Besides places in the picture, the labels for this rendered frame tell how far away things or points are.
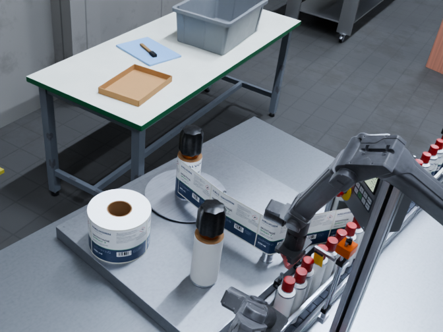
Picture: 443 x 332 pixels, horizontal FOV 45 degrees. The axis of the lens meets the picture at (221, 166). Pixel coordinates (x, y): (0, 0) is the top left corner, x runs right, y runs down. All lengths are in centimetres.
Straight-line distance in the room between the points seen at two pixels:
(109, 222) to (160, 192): 38
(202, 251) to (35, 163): 226
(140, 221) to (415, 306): 94
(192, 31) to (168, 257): 189
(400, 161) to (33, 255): 126
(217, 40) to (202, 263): 193
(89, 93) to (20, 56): 127
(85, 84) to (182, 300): 155
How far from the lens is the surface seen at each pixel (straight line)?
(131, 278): 172
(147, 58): 319
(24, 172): 364
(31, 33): 404
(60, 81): 295
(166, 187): 204
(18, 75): 406
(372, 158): 104
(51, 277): 181
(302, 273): 152
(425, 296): 198
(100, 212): 173
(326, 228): 184
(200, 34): 336
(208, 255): 160
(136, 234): 170
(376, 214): 134
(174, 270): 175
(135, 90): 286
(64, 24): 407
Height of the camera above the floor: 216
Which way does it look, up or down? 36 degrees down
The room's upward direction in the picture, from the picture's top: 8 degrees clockwise
